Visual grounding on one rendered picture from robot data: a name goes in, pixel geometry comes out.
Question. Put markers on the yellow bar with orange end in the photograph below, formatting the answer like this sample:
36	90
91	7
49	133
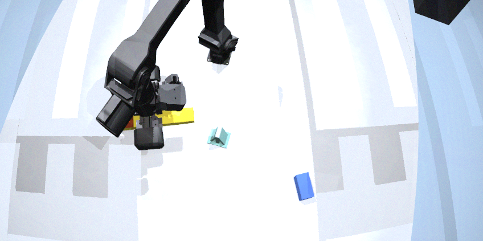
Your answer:
169	118

